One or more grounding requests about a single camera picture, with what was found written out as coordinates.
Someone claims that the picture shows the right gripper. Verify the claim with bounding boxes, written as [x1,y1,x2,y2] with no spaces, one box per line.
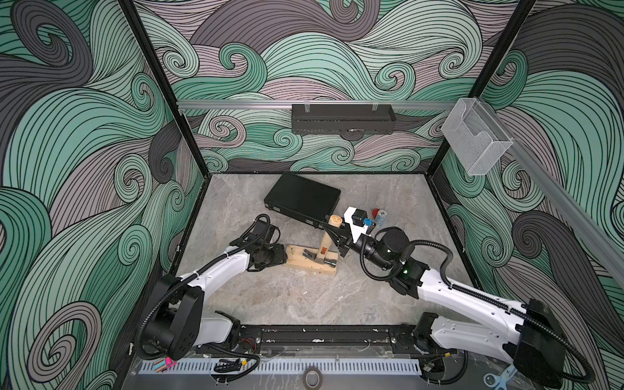
[323,216,393,273]

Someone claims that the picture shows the wooden handle claw hammer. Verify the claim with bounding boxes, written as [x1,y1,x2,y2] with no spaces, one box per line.
[302,214,343,268]

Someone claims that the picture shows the wooden block with nails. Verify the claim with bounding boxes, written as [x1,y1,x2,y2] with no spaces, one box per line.
[285,245,339,276]

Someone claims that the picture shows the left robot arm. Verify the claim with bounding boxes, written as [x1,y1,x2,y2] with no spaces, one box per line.
[133,214,287,361]

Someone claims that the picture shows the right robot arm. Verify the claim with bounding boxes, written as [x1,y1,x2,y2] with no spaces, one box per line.
[323,224,596,388]

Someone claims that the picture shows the black hard case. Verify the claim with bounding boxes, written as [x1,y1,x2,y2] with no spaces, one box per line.
[263,173,341,229]

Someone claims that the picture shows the tape roll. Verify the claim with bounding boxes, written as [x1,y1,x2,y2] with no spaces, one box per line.
[302,367,323,390]

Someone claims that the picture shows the pink small clip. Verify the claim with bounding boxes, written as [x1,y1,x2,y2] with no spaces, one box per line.
[165,357,177,369]

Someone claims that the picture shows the blue scissors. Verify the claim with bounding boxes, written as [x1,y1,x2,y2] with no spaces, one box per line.
[484,365,518,390]

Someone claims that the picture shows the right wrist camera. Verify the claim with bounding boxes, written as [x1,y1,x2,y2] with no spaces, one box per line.
[344,206,376,243]

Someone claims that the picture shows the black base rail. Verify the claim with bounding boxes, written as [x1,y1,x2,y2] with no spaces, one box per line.
[194,322,488,357]

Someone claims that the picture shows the black wall shelf tray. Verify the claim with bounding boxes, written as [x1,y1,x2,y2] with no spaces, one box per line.
[291,103,397,135]

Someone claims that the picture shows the white slotted cable duct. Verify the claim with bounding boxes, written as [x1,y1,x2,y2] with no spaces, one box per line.
[138,358,421,376]

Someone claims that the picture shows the clear plastic wall bin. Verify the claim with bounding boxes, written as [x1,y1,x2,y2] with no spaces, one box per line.
[441,97,514,176]

